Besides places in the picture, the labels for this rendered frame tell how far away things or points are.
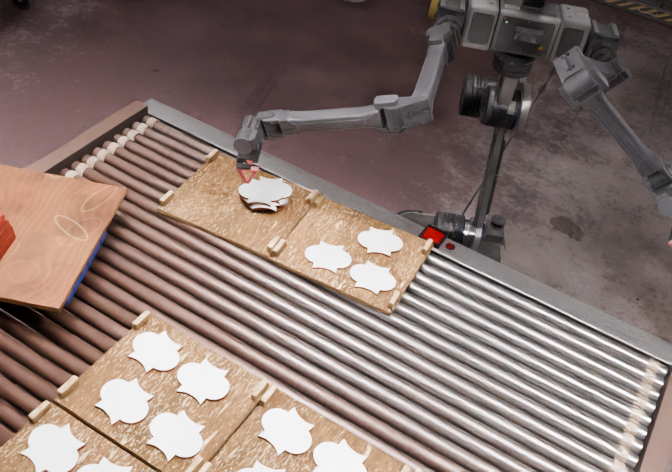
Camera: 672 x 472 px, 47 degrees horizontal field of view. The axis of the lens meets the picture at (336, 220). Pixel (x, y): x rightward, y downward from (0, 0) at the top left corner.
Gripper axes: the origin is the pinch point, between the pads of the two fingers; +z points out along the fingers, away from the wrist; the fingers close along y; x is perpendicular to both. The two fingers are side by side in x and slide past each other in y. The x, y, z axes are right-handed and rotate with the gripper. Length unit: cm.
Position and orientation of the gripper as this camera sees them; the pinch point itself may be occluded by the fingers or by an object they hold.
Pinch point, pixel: (248, 171)
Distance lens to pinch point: 249.0
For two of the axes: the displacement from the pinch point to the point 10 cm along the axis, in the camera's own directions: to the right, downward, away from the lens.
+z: -1.1, 7.4, 6.7
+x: 9.9, 1.0, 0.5
